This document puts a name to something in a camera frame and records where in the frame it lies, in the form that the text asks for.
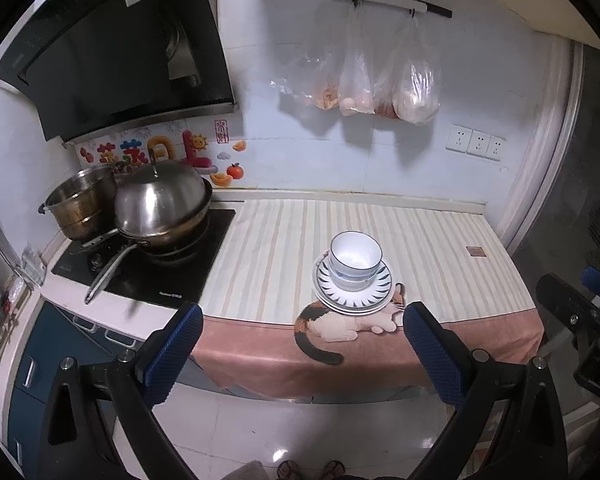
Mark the small orange wall sticker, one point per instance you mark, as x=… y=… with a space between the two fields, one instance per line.
x=239 y=145

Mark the white bowl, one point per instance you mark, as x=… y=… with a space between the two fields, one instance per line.
x=355 y=252
x=352 y=282

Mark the dark glass sliding door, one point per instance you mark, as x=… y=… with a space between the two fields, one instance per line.
x=590 y=160

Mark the blue kitchen cabinet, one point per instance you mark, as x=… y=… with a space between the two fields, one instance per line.
x=35 y=385

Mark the steel stock pot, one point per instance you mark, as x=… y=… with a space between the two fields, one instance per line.
x=80 y=205

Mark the white wall hook rail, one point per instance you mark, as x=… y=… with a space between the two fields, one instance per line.
x=380 y=0

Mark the white wall outlet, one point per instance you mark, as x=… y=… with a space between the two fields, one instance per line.
x=457 y=138
x=496 y=148
x=478 y=143

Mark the black cooktop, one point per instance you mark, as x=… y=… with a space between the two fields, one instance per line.
x=180 y=280

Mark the steel wok with lid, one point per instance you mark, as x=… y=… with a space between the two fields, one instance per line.
x=160 y=200

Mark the colourful character wall stickers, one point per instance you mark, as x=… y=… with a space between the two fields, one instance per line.
x=150 y=152

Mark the person's foot in sandal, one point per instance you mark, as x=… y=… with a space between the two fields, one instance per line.
x=332 y=470
x=287 y=470

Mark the orange slice wall sticker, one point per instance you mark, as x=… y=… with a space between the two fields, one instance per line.
x=221 y=180

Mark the black range hood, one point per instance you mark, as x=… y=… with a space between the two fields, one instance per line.
x=130 y=50

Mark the striped cloth with cat print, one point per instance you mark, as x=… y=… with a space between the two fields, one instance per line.
x=280 y=260

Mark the red seal wall sticker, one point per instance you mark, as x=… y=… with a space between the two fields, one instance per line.
x=221 y=131

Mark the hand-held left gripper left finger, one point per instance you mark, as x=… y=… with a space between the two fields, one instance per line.
x=177 y=355

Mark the clear plastic bag with food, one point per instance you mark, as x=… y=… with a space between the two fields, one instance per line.
x=357 y=80
x=415 y=90
x=315 y=75

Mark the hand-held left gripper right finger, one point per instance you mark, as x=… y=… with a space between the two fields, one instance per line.
x=432 y=355

